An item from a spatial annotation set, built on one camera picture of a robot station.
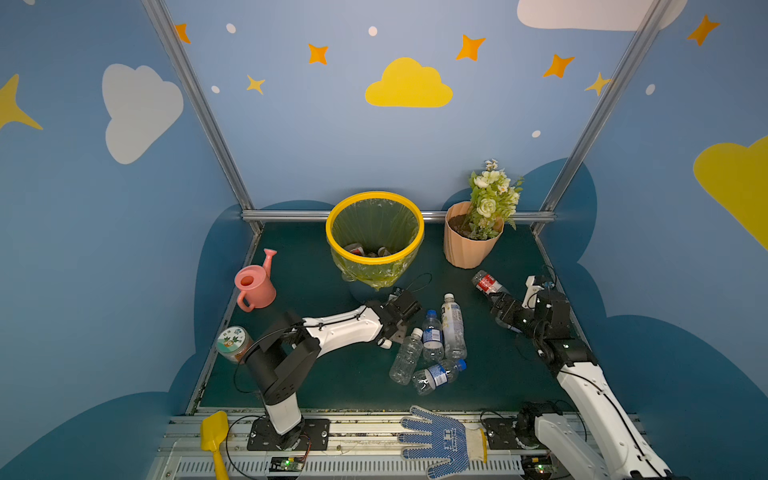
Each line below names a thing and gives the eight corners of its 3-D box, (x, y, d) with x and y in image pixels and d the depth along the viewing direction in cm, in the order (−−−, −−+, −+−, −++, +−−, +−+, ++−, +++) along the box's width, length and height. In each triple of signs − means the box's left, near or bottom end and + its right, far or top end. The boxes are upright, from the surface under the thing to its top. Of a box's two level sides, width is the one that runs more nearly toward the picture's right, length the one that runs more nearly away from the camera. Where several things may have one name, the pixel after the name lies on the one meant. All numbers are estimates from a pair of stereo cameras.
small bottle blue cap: (423, 363, 85) (424, 360, 84) (419, 312, 96) (419, 309, 94) (445, 363, 85) (446, 360, 84) (438, 312, 96) (439, 309, 94)
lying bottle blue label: (418, 397, 81) (419, 393, 78) (410, 378, 84) (411, 373, 81) (468, 376, 85) (472, 371, 81) (459, 358, 88) (462, 353, 85)
